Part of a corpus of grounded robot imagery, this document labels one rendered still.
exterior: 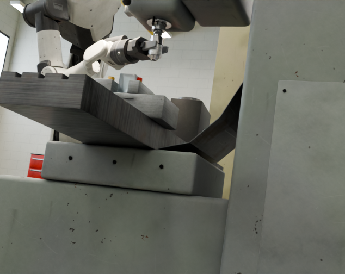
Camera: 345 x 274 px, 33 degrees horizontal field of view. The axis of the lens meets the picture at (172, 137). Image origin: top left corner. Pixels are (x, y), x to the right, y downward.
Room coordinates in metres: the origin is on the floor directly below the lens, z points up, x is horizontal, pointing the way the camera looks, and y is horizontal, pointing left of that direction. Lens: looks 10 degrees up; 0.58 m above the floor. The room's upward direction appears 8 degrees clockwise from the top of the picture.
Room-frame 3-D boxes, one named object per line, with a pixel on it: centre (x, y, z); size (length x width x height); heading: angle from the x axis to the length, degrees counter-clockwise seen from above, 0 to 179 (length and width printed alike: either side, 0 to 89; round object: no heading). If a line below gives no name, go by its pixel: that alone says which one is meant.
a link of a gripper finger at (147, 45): (1.87, 0.12, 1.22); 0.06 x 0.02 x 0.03; 48
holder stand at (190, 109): (2.21, -0.06, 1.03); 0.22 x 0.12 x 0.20; 166
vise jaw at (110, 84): (1.77, 0.20, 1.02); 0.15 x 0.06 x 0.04; 161
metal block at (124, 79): (1.75, 0.15, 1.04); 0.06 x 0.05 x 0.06; 161
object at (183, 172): (1.89, 0.10, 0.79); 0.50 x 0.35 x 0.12; 69
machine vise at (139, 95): (1.76, 0.18, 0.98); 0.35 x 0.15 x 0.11; 71
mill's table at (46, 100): (1.89, 0.10, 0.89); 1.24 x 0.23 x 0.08; 159
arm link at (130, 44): (1.95, 0.17, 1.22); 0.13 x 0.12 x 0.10; 138
